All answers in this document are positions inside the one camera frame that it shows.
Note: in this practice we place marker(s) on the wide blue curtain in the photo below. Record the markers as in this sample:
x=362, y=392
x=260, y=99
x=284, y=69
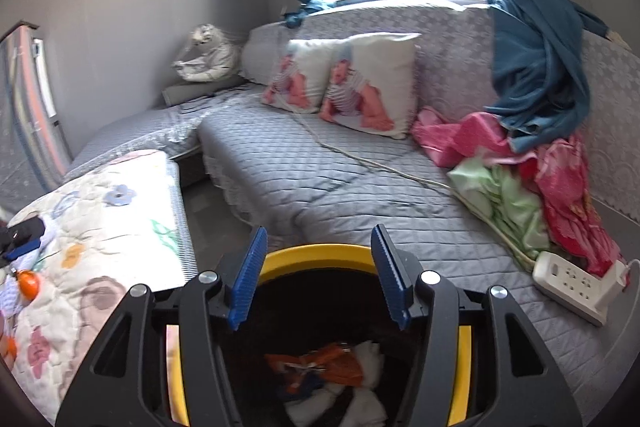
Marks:
x=535, y=57

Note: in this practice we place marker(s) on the tiger plush in plastic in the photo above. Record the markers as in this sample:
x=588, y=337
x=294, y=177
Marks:
x=215, y=57

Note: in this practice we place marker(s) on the orange plastic piece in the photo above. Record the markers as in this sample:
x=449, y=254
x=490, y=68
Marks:
x=28, y=286

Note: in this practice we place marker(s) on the light green cloth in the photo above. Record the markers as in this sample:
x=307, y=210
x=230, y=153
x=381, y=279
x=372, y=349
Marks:
x=500, y=202

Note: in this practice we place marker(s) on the grey bolster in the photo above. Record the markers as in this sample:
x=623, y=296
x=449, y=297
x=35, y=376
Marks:
x=185, y=92

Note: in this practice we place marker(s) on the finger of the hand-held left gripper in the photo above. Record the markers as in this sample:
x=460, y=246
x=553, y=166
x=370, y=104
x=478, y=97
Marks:
x=25, y=232

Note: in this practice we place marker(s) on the pink floral blanket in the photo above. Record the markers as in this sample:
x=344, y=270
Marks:
x=565, y=187

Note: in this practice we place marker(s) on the white power strip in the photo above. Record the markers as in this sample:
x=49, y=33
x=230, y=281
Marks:
x=560, y=277

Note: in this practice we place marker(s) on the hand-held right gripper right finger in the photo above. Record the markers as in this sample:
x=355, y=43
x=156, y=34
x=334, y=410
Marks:
x=390, y=277

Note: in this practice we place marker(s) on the grey floral cushion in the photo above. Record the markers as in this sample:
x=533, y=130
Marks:
x=260, y=52

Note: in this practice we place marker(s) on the baby print pillow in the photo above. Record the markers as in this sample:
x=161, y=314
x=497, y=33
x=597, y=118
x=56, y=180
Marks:
x=375, y=82
x=300, y=72

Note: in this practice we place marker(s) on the yellow rimmed black bin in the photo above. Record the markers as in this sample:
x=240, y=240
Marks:
x=320, y=257

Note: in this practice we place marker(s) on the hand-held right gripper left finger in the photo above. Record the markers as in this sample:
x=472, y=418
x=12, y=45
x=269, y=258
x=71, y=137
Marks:
x=247, y=277

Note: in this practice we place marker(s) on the grey quilted sofa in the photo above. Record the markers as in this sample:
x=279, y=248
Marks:
x=325, y=167

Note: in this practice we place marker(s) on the striped sheet over furniture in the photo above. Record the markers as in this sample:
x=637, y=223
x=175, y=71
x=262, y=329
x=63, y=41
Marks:
x=30, y=117

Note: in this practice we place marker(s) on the orange snack wrapper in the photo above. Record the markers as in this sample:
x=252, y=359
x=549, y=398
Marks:
x=340, y=367

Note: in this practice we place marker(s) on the cartoon bear printed quilt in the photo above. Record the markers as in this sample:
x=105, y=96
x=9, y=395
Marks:
x=100, y=257

